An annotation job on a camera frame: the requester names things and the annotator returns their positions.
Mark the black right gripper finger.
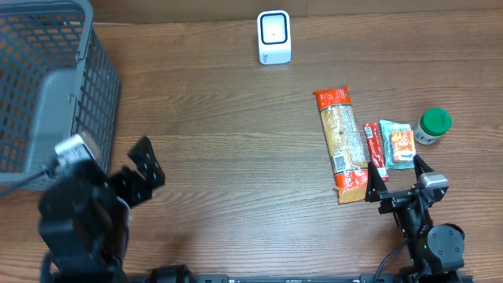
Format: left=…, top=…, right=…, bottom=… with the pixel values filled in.
left=413, top=155, right=434, bottom=181
left=365, top=161, right=388, bottom=203

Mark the orange noodle packet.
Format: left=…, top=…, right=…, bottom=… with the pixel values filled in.
left=314, top=86, right=368, bottom=204

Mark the green lid white jar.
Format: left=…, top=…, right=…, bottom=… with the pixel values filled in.
left=413, top=108, right=452, bottom=145

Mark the teal wet wipes pack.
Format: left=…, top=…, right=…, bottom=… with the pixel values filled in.
left=380, top=119, right=414, bottom=170

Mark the red stick sachet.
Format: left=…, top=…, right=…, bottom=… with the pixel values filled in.
left=363, top=123, right=389, bottom=182

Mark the small orange white box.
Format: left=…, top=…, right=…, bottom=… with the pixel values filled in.
left=390, top=130, right=416, bottom=164

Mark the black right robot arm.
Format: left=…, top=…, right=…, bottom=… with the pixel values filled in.
left=365, top=155, right=472, bottom=282

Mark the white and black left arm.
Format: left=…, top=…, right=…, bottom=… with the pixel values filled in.
left=39, top=132, right=195, bottom=283

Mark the white barcode scanner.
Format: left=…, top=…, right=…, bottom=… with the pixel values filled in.
left=256, top=9, right=292, bottom=65

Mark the grey plastic mesh basket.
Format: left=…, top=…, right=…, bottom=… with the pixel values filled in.
left=1, top=0, right=121, bottom=187

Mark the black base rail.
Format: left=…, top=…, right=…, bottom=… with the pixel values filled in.
left=127, top=274, right=474, bottom=283

